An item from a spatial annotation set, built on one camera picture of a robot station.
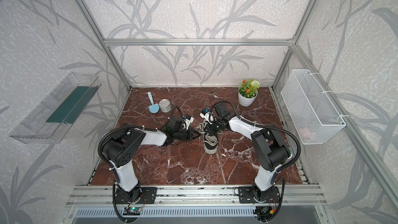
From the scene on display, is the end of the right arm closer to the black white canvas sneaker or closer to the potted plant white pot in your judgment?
the black white canvas sneaker

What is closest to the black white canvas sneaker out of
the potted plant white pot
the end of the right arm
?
the end of the right arm

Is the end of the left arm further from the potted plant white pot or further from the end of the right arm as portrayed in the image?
the potted plant white pot

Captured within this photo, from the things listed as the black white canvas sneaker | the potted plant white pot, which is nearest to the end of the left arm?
the black white canvas sneaker

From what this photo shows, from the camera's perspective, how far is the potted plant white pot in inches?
39.7
